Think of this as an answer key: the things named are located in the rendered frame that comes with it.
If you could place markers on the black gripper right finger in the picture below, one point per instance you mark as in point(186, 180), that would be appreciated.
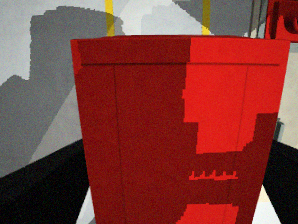
point(281, 181)

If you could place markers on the yellow tape outline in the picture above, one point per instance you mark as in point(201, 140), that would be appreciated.
point(110, 24)

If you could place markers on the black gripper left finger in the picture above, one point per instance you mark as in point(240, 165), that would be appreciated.
point(47, 191)

